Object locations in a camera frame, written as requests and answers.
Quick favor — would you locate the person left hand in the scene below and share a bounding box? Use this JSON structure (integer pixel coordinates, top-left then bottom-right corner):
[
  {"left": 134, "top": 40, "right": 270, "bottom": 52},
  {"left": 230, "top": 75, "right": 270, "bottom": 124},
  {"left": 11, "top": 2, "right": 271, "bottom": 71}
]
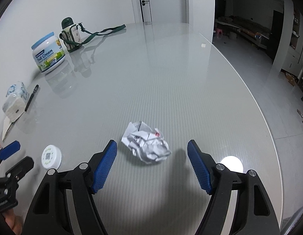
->
[{"left": 0, "top": 140, "right": 24, "bottom": 235}]

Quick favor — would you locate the white paper booklet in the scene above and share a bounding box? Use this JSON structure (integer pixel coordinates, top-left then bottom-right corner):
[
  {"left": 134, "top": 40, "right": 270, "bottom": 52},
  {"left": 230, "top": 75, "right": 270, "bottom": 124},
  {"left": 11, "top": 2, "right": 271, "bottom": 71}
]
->
[{"left": 2, "top": 117, "right": 13, "bottom": 142}]

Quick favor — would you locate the white round small container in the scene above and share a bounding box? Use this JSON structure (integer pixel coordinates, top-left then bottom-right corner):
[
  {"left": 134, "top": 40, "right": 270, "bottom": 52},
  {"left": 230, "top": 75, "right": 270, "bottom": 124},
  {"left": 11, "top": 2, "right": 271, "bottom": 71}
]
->
[{"left": 41, "top": 145, "right": 62, "bottom": 170}]

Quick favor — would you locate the tissue pack in plastic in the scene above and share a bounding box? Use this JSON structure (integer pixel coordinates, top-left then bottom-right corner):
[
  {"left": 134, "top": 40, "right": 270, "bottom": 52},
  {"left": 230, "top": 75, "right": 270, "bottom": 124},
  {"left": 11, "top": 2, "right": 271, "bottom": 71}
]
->
[{"left": 2, "top": 81, "right": 28, "bottom": 123}]

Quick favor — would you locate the black pen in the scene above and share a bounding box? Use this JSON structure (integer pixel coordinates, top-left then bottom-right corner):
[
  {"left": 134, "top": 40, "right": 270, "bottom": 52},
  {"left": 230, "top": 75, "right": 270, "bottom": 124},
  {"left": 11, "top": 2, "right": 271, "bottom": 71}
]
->
[{"left": 25, "top": 84, "right": 40, "bottom": 112}]

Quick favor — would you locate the full cream milk powder jar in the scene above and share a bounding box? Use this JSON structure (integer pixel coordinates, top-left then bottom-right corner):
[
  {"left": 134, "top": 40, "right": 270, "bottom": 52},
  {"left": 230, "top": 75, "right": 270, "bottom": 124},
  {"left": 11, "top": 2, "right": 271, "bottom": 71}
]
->
[{"left": 31, "top": 32, "right": 66, "bottom": 74}]

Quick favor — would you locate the crumpled white paper ball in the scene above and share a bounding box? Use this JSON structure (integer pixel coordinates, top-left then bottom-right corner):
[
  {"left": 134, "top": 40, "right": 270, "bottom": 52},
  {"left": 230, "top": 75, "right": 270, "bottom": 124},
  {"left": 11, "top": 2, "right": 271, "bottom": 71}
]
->
[{"left": 121, "top": 121, "right": 172, "bottom": 165}]

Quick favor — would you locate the green white water bottle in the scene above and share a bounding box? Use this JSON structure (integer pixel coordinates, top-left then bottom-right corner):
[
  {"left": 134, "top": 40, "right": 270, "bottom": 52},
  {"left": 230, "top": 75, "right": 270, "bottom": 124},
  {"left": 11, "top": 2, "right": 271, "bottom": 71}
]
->
[{"left": 59, "top": 17, "right": 82, "bottom": 52}]

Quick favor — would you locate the small pink stool far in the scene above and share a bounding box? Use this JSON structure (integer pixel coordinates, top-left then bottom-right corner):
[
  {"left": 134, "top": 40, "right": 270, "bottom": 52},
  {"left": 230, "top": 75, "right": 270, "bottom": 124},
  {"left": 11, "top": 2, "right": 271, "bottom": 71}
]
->
[{"left": 214, "top": 28, "right": 223, "bottom": 38}]

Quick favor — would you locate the white door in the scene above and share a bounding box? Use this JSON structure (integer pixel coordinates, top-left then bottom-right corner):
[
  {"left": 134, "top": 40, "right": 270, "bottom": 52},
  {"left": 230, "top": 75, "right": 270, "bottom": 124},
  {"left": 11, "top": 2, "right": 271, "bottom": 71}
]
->
[{"left": 140, "top": 0, "right": 187, "bottom": 23}]

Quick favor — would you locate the green bottle strap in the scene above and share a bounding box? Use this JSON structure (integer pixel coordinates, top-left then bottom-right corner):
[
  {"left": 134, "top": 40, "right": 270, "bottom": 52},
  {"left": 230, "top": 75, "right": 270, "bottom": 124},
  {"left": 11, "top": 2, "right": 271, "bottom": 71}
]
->
[{"left": 78, "top": 23, "right": 127, "bottom": 46}]

